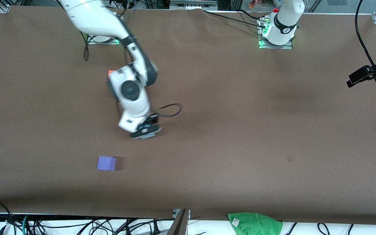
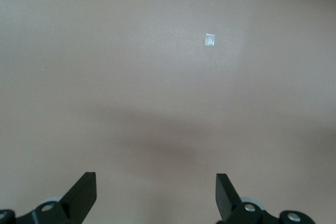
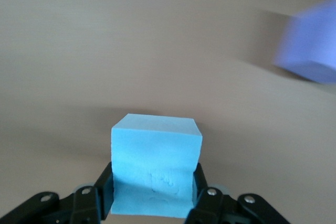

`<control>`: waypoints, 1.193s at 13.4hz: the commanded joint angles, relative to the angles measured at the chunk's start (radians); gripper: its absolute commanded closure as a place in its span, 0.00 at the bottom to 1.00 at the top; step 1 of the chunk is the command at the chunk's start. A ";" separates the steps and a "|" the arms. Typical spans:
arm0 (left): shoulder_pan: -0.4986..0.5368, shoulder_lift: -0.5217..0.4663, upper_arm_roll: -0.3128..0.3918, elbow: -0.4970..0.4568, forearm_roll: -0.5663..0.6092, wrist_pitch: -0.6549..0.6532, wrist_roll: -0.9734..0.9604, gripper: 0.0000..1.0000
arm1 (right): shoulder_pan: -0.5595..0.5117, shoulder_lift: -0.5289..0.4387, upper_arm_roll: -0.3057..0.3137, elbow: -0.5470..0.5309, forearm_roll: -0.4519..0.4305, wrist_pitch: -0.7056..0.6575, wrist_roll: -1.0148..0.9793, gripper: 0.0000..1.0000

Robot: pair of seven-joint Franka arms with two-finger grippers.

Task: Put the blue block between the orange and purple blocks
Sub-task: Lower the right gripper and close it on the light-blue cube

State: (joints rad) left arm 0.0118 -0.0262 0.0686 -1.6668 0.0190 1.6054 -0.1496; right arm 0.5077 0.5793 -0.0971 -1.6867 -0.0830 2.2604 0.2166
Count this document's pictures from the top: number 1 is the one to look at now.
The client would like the purple foam block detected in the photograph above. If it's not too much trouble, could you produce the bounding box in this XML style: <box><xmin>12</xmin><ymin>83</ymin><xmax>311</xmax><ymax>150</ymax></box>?
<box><xmin>97</xmin><ymin>156</ymin><xmax>117</xmax><ymax>171</ymax></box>

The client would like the brown table cover sheet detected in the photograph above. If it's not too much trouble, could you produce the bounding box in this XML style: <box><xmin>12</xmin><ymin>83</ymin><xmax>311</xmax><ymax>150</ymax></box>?
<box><xmin>0</xmin><ymin>6</ymin><xmax>376</xmax><ymax>226</ymax></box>

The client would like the small orange red object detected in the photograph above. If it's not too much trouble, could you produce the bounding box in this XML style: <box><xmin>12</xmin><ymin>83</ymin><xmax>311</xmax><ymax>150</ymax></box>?
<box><xmin>248</xmin><ymin>0</ymin><xmax>275</xmax><ymax>9</ymax></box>

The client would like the green cloth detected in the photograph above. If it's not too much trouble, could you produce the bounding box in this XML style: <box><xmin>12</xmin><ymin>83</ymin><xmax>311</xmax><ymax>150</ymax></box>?
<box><xmin>227</xmin><ymin>212</ymin><xmax>284</xmax><ymax>235</ymax></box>

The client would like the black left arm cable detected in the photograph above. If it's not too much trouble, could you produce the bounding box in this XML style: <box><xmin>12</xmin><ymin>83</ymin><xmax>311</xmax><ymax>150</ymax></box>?
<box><xmin>355</xmin><ymin>0</ymin><xmax>376</xmax><ymax>79</ymax></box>

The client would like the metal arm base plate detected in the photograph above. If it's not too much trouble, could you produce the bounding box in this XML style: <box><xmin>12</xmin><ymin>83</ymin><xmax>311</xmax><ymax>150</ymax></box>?
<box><xmin>258</xmin><ymin>18</ymin><xmax>293</xmax><ymax>49</ymax></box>
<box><xmin>86</xmin><ymin>33</ymin><xmax>120</xmax><ymax>45</ymax></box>

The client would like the black plug cable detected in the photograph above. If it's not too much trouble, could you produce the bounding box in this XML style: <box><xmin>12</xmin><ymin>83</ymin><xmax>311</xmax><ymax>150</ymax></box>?
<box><xmin>149</xmin><ymin>219</ymin><xmax>162</xmax><ymax>235</ymax></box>

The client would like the grey metal post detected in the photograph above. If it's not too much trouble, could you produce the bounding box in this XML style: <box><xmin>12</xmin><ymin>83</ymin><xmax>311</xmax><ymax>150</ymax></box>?
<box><xmin>166</xmin><ymin>209</ymin><xmax>191</xmax><ymax>235</ymax></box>

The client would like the long black table cable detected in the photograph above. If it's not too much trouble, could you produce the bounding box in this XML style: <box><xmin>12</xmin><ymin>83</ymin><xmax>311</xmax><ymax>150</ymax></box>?
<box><xmin>203</xmin><ymin>9</ymin><xmax>267</xmax><ymax>29</ymax></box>

